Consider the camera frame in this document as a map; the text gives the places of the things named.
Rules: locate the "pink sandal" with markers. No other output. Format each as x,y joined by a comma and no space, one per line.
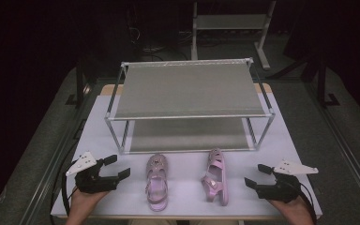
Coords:
157,187
216,184

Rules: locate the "grey two-tier shoe rack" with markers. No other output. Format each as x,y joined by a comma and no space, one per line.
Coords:
187,90

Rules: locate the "white metal stand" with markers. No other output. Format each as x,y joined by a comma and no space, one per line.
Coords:
231,22

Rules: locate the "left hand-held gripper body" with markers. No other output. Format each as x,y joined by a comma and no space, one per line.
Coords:
93,184

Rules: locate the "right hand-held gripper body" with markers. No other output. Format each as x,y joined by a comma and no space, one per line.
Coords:
281,190

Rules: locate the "white table cover sheet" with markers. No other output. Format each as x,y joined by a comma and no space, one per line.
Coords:
187,200

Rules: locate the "black floor stand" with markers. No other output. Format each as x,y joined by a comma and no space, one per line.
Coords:
79,84
322,87

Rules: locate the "metal floor rail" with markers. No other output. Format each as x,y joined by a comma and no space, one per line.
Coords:
53,175
347,153

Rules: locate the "person's right hand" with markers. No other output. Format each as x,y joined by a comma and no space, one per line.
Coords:
293,209

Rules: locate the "person's left hand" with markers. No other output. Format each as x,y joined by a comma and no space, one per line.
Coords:
81,203

